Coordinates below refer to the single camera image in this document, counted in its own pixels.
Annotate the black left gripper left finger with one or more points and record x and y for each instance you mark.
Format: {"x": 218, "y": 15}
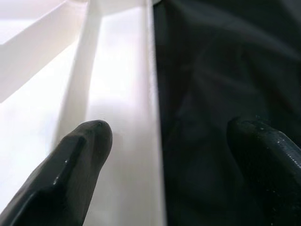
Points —
{"x": 70, "y": 176}

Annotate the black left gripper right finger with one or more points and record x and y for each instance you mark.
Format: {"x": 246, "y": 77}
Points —
{"x": 272, "y": 174}

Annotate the white plastic table top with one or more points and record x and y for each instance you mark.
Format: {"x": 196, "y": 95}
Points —
{"x": 113, "y": 70}

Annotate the black tablecloth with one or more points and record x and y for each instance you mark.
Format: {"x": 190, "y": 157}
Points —
{"x": 223, "y": 70}

